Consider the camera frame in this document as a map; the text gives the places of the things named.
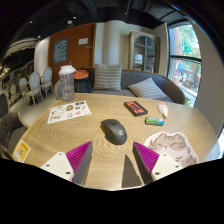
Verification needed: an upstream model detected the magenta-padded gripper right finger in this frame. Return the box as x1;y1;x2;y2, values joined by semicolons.
132;141;184;185

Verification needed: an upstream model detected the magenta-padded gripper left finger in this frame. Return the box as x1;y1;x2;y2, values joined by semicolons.
39;140;94;185

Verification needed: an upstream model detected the black computer mouse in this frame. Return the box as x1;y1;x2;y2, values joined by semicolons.
100;118;128;146

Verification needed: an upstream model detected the cat-shaped mouse pad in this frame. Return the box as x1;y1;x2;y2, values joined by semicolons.
143;131;200;169

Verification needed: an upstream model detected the yellow square sticker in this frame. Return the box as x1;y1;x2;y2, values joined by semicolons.
12;139;32;164

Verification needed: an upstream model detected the small green pack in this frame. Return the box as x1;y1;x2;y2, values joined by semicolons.
145;116;165;127

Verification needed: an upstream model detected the white sticker sheet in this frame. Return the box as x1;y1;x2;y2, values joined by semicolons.
46;100;92;125

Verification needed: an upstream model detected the small white tube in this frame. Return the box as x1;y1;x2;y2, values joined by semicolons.
157;101;169;119

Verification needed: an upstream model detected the grey tufted chair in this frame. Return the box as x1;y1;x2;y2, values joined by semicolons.
0;111;29;158

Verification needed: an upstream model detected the black and orange case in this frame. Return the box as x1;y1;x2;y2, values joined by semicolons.
123;100;149;118

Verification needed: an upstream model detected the flat-lying striped cushion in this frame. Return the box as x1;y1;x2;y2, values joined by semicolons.
127;77;168;101

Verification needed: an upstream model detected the clear shaker bottle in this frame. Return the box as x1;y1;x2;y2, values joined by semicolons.
58;64;77;103

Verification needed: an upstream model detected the group of white chairs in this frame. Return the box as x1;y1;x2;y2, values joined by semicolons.
8;66;54;107

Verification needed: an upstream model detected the black and orange backpack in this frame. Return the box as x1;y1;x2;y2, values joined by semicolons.
73;67;93;94

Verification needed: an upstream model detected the grey curved sofa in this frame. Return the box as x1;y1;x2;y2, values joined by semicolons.
53;68;186;105

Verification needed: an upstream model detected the square striped cushion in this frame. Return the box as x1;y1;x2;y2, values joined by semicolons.
92;63;124;91

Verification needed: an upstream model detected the large black-framed window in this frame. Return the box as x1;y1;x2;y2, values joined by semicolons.
166;21;203;108

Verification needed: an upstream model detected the brown wooden door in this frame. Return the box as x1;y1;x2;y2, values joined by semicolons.
49;23;97;84

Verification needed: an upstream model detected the glass-door cabinet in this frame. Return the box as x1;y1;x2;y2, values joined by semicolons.
128;29;160;74

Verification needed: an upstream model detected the blue wall poster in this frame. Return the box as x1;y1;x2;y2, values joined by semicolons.
53;38;69;64

